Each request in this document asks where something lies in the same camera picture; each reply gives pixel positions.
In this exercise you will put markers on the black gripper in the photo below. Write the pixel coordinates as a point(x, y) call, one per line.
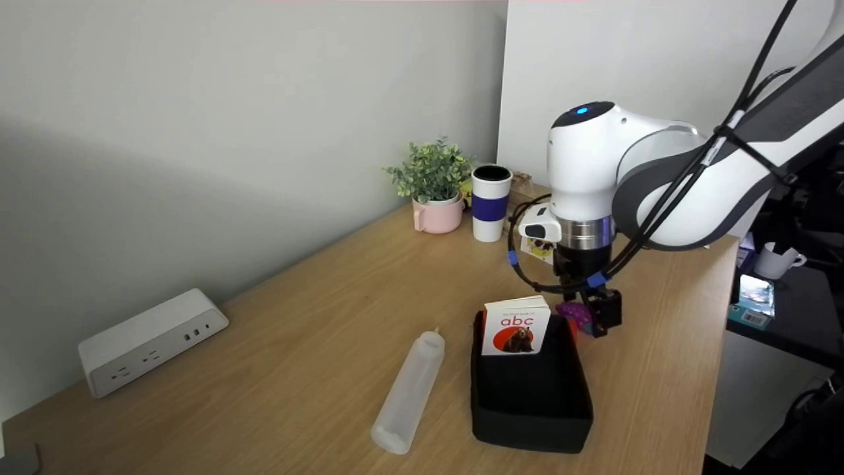
point(583, 265)

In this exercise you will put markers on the black fabric box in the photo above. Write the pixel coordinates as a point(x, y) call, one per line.
point(531, 397)

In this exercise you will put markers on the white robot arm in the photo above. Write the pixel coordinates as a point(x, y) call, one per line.
point(583, 166)

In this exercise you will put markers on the white book with yellow picture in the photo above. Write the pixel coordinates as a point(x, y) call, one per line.
point(539, 252)

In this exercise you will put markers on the white power strip box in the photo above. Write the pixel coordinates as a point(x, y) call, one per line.
point(149, 343)

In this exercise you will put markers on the white cup with blue sleeve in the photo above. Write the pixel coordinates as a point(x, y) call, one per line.
point(488, 207)

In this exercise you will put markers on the teal and black package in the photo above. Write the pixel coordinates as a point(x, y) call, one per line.
point(756, 304)

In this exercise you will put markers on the white mug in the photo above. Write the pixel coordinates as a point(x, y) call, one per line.
point(775, 263)

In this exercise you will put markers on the green plant in pink pot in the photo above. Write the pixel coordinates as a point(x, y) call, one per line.
point(436, 189)

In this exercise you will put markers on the translucent squeeze bottle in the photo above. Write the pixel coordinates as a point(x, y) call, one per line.
point(409, 397)

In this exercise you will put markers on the black side table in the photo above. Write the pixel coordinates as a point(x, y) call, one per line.
point(806, 306)

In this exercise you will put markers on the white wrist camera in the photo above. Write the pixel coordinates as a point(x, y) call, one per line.
point(542, 227)

